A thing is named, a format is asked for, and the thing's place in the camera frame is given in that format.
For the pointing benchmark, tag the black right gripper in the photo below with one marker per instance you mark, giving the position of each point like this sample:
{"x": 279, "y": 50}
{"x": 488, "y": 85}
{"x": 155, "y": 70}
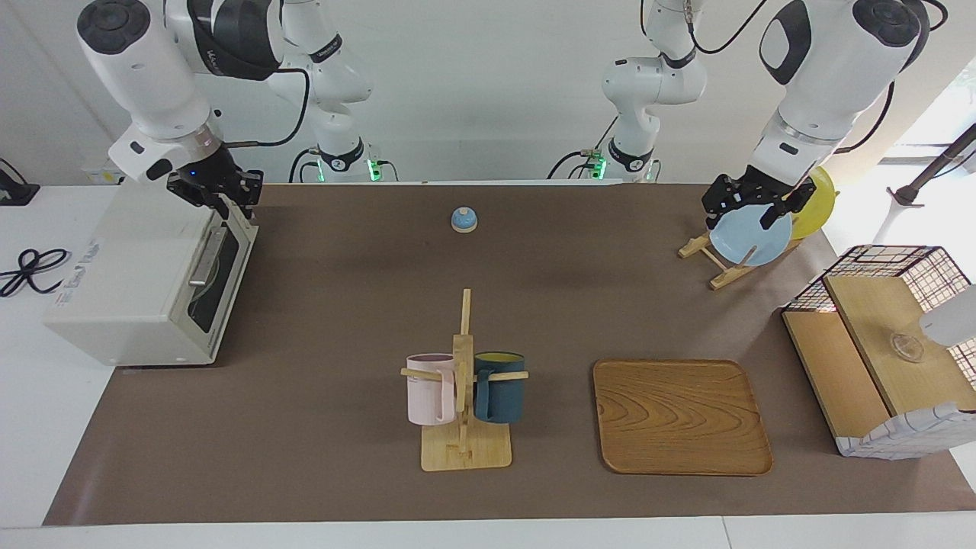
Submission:
{"x": 210, "y": 171}

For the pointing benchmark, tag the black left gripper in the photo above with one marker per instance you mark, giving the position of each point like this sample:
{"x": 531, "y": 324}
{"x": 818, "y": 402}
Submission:
{"x": 766, "y": 183}

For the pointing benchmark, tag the toaster oven glass door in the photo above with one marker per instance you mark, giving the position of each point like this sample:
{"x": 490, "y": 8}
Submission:
{"x": 236, "y": 244}

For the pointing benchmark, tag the white toaster oven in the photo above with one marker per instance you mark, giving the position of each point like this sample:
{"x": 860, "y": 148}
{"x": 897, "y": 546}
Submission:
{"x": 130, "y": 267}

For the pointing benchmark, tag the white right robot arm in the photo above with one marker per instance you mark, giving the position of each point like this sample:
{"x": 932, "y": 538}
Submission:
{"x": 145, "y": 69}

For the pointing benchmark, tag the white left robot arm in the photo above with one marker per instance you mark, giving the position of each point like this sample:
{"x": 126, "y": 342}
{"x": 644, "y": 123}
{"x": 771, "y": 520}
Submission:
{"x": 831, "y": 61}

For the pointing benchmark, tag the light blue plate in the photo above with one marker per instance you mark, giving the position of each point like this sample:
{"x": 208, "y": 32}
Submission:
{"x": 743, "y": 240}

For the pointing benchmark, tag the yellow plate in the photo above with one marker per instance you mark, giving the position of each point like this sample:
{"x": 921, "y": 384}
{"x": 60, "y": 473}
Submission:
{"x": 816, "y": 206}

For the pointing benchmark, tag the wooden plate rack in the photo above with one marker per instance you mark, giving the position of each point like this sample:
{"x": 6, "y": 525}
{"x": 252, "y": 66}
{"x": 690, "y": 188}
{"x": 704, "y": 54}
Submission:
{"x": 724, "y": 280}

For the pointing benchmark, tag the black stand pole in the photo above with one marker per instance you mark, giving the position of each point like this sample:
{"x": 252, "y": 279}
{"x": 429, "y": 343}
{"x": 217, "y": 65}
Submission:
{"x": 906, "y": 194}

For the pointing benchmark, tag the wooden step shelf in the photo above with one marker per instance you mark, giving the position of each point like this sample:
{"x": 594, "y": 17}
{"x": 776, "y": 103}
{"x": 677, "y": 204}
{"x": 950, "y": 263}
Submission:
{"x": 862, "y": 320}

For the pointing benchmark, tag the black clamp foot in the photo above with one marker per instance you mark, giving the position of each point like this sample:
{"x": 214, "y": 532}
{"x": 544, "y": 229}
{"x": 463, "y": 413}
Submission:
{"x": 15, "y": 192}

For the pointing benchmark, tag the small clear glass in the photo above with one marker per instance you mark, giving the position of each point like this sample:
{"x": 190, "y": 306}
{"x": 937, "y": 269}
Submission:
{"x": 907, "y": 347}

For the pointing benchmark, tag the small blue bell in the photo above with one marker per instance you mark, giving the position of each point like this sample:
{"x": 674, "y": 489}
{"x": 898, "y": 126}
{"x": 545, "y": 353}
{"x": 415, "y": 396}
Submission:
{"x": 463, "y": 219}

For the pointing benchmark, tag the wooden tray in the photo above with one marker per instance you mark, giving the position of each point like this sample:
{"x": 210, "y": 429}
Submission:
{"x": 633, "y": 427}

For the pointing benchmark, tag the pink mug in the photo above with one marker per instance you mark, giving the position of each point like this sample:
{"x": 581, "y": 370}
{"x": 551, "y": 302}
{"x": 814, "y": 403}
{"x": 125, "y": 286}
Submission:
{"x": 427, "y": 396}

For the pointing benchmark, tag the brown table mat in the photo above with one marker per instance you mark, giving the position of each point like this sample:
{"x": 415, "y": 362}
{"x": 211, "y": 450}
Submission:
{"x": 343, "y": 457}

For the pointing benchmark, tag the dark blue mug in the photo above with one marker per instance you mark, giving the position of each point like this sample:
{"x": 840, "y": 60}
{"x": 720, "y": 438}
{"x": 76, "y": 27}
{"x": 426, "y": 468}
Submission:
{"x": 503, "y": 400}

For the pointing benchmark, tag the wooden mug rack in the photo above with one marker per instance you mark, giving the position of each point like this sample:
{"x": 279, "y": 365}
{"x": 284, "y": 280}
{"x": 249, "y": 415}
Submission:
{"x": 465, "y": 457}

